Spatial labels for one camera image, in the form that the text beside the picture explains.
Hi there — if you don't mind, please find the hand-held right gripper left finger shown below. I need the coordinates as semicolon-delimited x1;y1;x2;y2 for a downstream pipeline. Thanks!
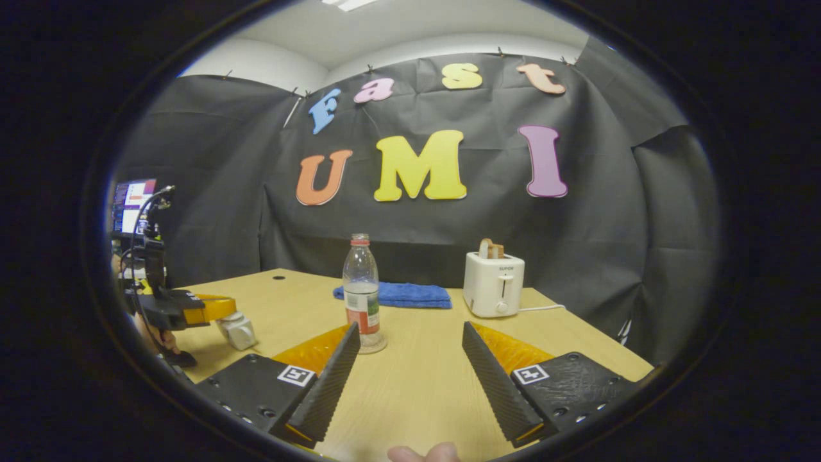
196;322;361;450

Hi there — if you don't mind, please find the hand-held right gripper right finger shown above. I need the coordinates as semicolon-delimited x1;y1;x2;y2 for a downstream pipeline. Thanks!
462;321;642;449

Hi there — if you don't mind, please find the white ceramic teacup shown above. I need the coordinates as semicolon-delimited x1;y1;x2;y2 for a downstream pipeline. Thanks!
215;311;257;351

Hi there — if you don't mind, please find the clear plastic water bottle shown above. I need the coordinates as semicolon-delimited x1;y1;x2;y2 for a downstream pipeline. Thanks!
342;234;387;355

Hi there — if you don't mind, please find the computer monitor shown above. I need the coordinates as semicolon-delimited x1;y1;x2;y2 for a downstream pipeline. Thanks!
112;178;158;235

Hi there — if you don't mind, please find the white toaster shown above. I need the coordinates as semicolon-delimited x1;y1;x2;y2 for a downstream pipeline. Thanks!
462;252;525;318

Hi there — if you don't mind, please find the blue folded towel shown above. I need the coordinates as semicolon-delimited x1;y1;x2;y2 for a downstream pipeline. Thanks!
332;281;453;310

